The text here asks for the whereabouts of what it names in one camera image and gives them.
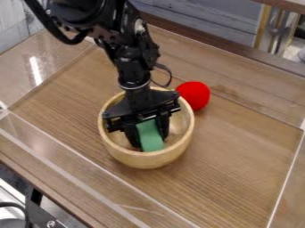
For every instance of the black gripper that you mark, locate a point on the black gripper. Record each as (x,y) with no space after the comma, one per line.
(143,103)

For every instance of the green stick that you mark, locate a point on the green stick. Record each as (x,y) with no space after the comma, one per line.
(150,138)

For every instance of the brown wooden bowl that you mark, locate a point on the brown wooden bowl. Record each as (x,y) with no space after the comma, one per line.
(181,128)

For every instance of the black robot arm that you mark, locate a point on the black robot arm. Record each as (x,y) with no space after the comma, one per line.
(114,24)

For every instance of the red plush tomato toy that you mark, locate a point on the red plush tomato toy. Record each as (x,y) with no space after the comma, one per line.
(195,93)

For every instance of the clear acrylic front panel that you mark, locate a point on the clear acrylic front panel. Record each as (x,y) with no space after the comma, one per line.
(51,145)

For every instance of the black table leg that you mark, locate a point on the black table leg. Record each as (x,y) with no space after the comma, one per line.
(35,196)

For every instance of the gold metal chair frame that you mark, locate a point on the gold metal chair frame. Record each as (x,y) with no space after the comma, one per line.
(277,24)

